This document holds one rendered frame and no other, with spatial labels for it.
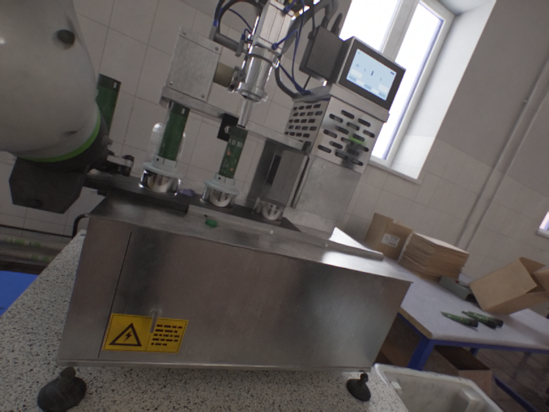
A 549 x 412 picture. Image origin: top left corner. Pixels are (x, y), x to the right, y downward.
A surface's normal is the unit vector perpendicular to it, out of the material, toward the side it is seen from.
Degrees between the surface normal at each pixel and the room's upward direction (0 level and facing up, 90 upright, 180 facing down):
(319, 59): 90
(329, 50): 90
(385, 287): 90
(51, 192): 70
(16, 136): 129
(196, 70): 90
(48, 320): 0
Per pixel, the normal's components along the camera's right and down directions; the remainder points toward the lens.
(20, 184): 0.43, -0.04
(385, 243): 0.02, 0.19
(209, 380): 0.34, -0.92
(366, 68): 0.33, 0.29
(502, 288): -0.88, -0.25
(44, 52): 0.91, 0.04
